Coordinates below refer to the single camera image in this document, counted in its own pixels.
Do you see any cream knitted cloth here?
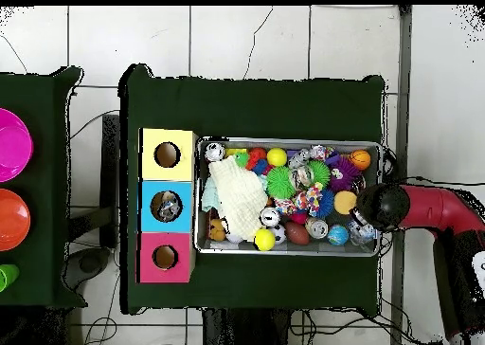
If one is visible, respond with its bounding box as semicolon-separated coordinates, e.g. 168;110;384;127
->
207;156;270;239

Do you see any green spiky ball with eyes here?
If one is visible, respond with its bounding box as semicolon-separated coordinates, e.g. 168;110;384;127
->
264;166;298;202

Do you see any brown toy football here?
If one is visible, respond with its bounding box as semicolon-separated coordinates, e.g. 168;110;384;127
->
284;222;313;246

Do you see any purple spiky ball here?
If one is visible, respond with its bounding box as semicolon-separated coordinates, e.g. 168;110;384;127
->
329;155;364;194

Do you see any wooden box with three holes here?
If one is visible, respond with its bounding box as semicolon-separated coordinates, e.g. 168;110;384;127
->
135;127;200;284

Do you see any clear mesh bin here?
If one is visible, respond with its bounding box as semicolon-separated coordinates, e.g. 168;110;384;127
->
195;136;384;257

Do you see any red silver soda can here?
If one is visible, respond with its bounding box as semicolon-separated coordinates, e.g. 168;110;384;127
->
205;140;227;163

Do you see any yellow ball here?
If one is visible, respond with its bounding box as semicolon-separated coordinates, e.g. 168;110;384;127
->
253;227;278;253
265;147;289;169

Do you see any plain green spiky ball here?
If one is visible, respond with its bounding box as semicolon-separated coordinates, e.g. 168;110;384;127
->
308;158;333;190

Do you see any wooden toy burger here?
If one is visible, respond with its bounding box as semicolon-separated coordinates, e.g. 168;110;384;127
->
332;190;359;216

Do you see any small globe ball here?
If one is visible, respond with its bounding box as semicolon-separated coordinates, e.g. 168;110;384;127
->
327;224;350;247

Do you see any orange plate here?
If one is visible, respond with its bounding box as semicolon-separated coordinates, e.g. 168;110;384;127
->
0;189;32;253

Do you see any pink plate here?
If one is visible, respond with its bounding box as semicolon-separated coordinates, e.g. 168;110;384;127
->
0;108;35;184

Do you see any green cup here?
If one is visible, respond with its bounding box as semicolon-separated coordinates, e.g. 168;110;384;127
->
0;263;20;293

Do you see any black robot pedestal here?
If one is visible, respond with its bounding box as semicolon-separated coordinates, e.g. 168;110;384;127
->
203;306;350;345

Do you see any black cable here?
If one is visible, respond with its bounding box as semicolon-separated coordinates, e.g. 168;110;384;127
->
382;143;485;189

